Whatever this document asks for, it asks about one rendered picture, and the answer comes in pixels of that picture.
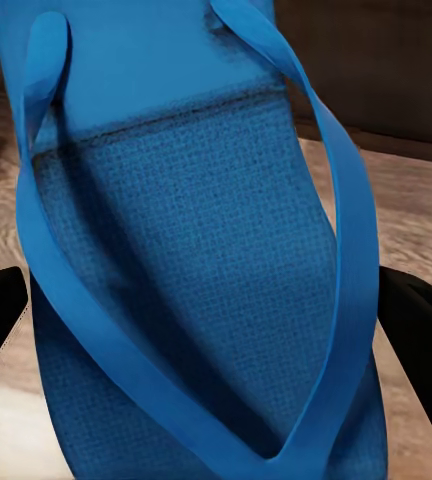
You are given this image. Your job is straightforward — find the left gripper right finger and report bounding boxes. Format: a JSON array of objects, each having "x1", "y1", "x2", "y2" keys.
[{"x1": 377, "y1": 266, "x2": 432, "y2": 424}]

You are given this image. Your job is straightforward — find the sandal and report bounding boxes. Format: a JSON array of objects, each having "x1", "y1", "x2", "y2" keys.
[{"x1": 0, "y1": 0, "x2": 388, "y2": 480}]

